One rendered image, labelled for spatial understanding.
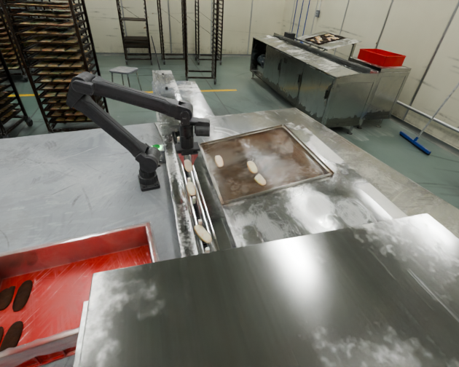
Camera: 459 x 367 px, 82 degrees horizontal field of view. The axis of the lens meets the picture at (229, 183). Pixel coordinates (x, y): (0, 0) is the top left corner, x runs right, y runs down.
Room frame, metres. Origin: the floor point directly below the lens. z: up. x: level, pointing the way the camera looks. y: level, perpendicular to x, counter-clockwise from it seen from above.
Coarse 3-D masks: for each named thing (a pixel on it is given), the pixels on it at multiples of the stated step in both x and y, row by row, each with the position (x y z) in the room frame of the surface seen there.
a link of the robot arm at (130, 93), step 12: (72, 84) 0.92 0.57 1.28; (84, 84) 0.93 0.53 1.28; (96, 84) 0.96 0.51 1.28; (108, 84) 0.97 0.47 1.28; (120, 84) 1.00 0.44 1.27; (108, 96) 0.96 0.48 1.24; (120, 96) 0.97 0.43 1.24; (132, 96) 0.97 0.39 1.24; (144, 96) 0.98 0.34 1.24; (156, 96) 1.00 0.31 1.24; (156, 108) 0.98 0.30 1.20; (168, 108) 0.98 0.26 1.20; (180, 108) 0.98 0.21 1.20; (192, 108) 1.03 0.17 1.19; (180, 120) 0.98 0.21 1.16
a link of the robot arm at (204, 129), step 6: (180, 114) 0.97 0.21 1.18; (186, 114) 0.97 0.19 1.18; (186, 120) 0.97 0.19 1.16; (192, 120) 1.00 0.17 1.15; (198, 120) 1.01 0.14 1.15; (204, 120) 1.02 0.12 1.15; (198, 126) 1.00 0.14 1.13; (204, 126) 1.00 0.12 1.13; (198, 132) 0.99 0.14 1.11; (204, 132) 0.99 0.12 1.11
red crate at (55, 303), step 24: (72, 264) 0.52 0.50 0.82; (96, 264) 0.53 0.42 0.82; (120, 264) 0.53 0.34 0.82; (0, 288) 0.42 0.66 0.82; (48, 288) 0.43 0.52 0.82; (72, 288) 0.44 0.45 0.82; (0, 312) 0.35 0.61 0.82; (24, 312) 0.35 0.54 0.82; (48, 312) 0.36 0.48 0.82; (72, 312) 0.36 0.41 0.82; (24, 336) 0.29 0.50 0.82; (48, 360) 0.24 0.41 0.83
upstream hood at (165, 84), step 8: (152, 72) 2.54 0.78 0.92; (160, 72) 2.56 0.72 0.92; (168, 72) 2.58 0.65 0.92; (160, 80) 2.31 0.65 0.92; (168, 80) 2.32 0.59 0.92; (160, 88) 2.09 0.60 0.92; (168, 88) 2.11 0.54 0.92; (176, 88) 2.12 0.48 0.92; (168, 96) 1.92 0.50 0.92; (176, 96) 1.94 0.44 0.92; (160, 120) 1.49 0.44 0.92; (168, 120) 1.50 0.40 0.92; (176, 120) 1.51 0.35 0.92; (168, 128) 1.43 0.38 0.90; (176, 128) 1.44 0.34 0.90
